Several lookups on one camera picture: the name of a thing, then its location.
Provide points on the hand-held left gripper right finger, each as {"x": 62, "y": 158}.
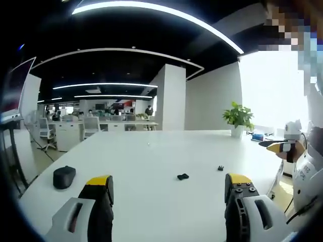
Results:
{"x": 242, "y": 214}

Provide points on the black plastic buckle pronged part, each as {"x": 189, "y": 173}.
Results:
{"x": 220, "y": 168}

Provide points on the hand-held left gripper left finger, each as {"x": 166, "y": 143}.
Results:
{"x": 101, "y": 214}

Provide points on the white office desk row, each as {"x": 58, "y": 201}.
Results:
{"x": 73, "y": 132}

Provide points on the black computer mouse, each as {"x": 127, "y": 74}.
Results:
{"x": 63, "y": 177}

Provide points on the green potted plant white pot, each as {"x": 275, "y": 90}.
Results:
{"x": 238, "y": 118}

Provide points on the white office chair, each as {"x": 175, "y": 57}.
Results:
{"x": 46, "y": 132}
{"x": 91, "y": 127}

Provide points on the black plastic buckle socket part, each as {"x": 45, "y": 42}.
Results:
{"x": 182, "y": 176}

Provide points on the white worn chest device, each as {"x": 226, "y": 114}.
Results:
{"x": 309, "y": 179}

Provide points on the black screen stand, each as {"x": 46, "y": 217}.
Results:
{"x": 12, "y": 151}

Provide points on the large display screen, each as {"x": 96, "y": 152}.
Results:
{"x": 15, "y": 88}

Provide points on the long ceiling light strip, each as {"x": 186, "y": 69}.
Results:
{"x": 161, "y": 15}

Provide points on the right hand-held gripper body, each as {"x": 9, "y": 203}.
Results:
{"x": 292, "y": 131}

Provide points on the blue box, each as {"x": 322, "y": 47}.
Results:
{"x": 257, "y": 137}

